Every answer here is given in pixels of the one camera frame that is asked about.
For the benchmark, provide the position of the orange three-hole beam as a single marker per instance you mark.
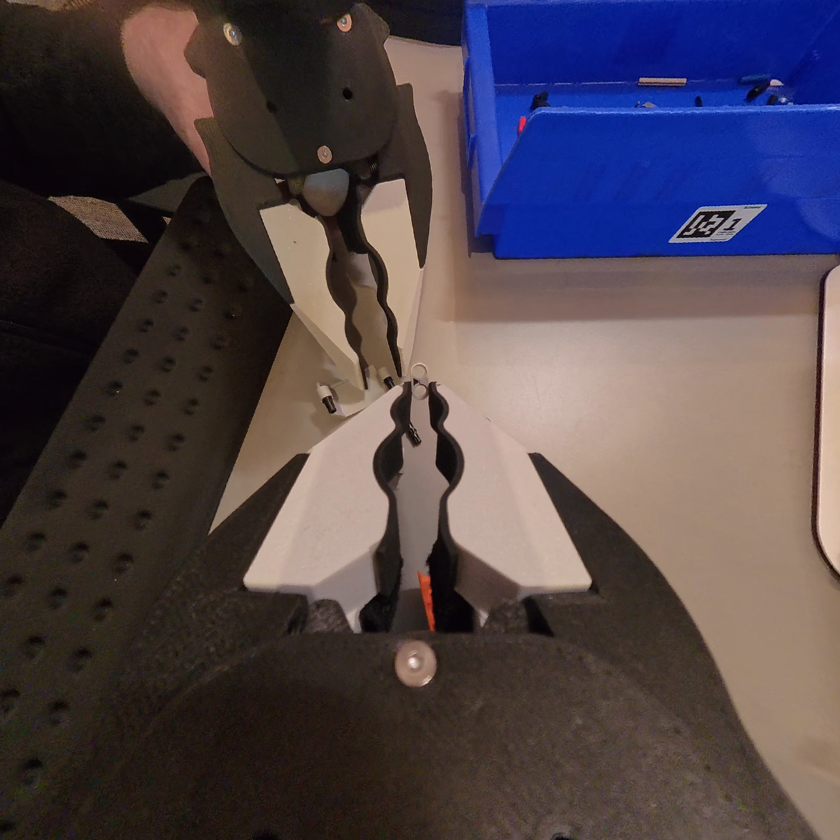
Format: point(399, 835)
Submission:
point(426, 600)

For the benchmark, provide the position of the white book stand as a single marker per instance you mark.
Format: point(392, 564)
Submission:
point(830, 426)

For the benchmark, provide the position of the grey two-hole connector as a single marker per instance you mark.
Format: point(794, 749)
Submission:
point(420, 375)

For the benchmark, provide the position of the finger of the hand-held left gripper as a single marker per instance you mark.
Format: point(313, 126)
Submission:
point(295, 262)
point(400, 249)

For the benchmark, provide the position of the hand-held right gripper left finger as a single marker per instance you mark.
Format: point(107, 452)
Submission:
point(315, 525)

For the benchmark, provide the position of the black dimpled foam pad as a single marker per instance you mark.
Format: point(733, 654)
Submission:
point(98, 459)

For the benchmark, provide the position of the blue parts bin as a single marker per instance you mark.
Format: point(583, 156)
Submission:
point(623, 184)

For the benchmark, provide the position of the assorted small block parts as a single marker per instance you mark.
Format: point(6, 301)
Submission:
point(539, 100)

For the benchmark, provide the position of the person's left hand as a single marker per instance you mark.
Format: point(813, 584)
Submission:
point(164, 65)

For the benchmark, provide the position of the grey curved panel piece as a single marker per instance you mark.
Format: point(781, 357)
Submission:
point(348, 397)

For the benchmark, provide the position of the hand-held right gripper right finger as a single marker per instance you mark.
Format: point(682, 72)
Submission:
point(518, 525)

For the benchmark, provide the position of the person's left forearm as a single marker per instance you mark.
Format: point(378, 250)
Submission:
point(52, 98)

